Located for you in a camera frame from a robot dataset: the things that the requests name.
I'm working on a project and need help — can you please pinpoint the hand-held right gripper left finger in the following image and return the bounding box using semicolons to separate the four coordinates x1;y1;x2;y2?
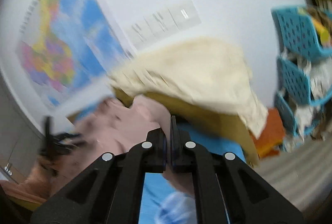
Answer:
30;129;166;224

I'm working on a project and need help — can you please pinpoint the yellow item in basket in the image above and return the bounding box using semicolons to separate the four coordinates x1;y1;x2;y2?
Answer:
311;15;332;45

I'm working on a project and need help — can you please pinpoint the blue flower-print bed sheet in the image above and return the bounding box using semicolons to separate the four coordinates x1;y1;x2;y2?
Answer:
141;123;247;224

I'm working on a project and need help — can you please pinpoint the teal plastic basket rack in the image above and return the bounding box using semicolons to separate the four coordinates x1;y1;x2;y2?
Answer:
283;48;332;136

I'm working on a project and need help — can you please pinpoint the colourful wall map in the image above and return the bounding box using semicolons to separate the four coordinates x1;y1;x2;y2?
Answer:
16;0;138;110

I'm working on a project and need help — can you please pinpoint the pink garment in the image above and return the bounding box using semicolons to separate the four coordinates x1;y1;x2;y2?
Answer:
34;97;198;197

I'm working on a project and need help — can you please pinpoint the grey-brown door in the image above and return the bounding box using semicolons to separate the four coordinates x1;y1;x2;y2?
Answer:
0;79;76;185

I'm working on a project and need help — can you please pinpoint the person's left forearm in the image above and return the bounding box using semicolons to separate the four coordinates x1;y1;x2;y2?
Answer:
0;179;51;211

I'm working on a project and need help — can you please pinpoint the mustard garment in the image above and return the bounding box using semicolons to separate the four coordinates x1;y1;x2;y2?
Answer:
114;89;260;167

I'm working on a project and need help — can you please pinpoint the cream garment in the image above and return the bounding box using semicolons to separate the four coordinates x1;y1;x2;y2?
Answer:
107;37;269;139

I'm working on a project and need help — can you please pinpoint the orange box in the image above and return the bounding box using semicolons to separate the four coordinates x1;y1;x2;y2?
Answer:
250;107;286;159

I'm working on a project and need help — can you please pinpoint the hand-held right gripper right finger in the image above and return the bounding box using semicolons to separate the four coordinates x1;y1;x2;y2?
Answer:
170;115;305;224

